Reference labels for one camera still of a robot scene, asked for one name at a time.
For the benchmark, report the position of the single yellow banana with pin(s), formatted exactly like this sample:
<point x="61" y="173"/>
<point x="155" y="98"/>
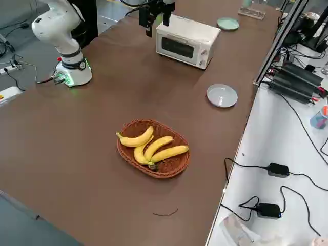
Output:
<point x="134" y="140"/>

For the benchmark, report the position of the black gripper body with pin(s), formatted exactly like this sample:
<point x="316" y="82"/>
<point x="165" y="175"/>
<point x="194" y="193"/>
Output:
<point x="153" y="5"/>

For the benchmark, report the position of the black upright cabinet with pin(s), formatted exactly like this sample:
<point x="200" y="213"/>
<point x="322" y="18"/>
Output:
<point x="85" y="23"/>

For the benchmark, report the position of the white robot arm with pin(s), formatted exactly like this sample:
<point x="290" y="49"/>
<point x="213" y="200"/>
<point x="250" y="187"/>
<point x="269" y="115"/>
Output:
<point x="53" y="28"/>

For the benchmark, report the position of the white labelled box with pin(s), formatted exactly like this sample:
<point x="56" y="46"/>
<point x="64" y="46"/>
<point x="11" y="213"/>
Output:
<point x="9" y="96"/>

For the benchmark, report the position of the grey plate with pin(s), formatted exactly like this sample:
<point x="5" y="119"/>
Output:
<point x="222" y="97"/>

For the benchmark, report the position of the pale green cup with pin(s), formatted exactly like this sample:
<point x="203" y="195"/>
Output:
<point x="247" y="2"/>

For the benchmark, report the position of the white toaster oven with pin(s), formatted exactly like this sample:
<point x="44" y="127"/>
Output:
<point x="183" y="42"/>

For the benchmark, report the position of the bunched yellow banana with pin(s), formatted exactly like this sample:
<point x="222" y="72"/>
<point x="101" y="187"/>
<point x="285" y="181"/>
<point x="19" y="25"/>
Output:
<point x="170" y="152"/>
<point x="156" y="145"/>
<point x="139" y="155"/>

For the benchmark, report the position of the black power adapter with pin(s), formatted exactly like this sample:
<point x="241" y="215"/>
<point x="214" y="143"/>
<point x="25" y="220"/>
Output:
<point x="268" y="210"/>
<point x="278" y="169"/>

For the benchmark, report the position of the pale green plate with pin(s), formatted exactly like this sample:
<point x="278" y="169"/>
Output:
<point x="228" y="24"/>

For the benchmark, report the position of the thin brown twig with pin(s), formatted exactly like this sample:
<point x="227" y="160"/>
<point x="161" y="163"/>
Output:
<point x="166" y="214"/>

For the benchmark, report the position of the aluminium frame post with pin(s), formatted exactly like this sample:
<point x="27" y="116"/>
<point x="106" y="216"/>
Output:
<point x="278" y="42"/>

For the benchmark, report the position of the brown wicker basket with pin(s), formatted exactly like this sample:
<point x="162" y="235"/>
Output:
<point x="169" y="169"/>

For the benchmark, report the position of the clear plastic bag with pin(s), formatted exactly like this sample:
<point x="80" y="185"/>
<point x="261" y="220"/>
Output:
<point x="237" y="230"/>

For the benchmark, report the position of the clear cup with pens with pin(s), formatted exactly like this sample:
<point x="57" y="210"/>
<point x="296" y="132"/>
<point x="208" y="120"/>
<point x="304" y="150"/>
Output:
<point x="319" y="119"/>

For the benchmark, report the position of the black power supply unit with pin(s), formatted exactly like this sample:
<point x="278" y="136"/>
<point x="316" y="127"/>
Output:
<point x="290" y="88"/>
<point x="303" y="74"/>

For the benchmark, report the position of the white power strip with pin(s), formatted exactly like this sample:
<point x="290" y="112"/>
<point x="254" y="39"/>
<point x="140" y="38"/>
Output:
<point x="10" y="68"/>

